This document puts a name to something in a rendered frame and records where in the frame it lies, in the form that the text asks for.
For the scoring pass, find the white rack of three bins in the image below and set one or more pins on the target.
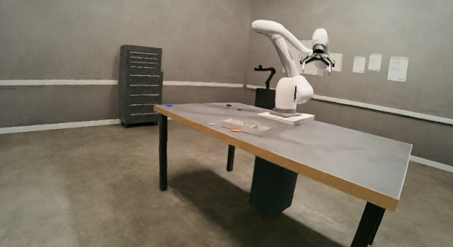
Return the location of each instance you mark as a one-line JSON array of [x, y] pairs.
[[247, 127]]

